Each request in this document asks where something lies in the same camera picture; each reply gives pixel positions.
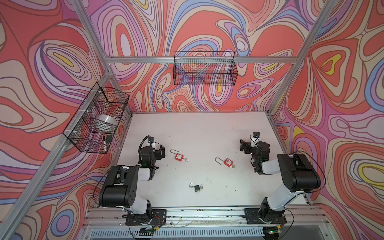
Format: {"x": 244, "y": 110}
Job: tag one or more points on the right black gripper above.
{"x": 247, "y": 145}

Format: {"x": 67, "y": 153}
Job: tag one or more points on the small black padlock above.
{"x": 197, "y": 188}

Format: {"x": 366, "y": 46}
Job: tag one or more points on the black wire basket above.
{"x": 205, "y": 68}
{"x": 85, "y": 132}

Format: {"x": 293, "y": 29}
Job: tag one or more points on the back black wire basket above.
{"x": 205, "y": 68}

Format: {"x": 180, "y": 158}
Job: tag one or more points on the left black wire basket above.
{"x": 85, "y": 132}

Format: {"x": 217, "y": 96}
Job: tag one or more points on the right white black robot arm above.
{"x": 298, "y": 177}

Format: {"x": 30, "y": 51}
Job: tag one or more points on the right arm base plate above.
{"x": 264, "y": 216}

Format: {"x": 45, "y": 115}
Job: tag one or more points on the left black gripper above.
{"x": 157, "y": 153}

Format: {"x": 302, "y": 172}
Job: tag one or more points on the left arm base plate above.
{"x": 155, "y": 218}

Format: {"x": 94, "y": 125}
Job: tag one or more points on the white tape roll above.
{"x": 107, "y": 119}

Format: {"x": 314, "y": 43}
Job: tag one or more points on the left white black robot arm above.
{"x": 120, "y": 188}

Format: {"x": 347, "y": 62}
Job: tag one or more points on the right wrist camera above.
{"x": 255, "y": 137}

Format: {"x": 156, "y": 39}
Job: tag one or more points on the red padlock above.
{"x": 179, "y": 157}
{"x": 227, "y": 162}

